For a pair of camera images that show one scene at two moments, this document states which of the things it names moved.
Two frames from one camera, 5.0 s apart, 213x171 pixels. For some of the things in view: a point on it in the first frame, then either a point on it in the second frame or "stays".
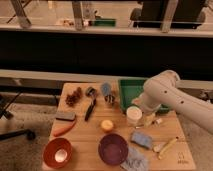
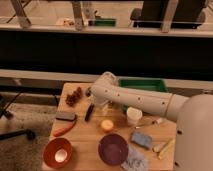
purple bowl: (113, 149) stays
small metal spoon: (155, 123) stays
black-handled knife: (91, 92) stays
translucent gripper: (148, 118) → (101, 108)
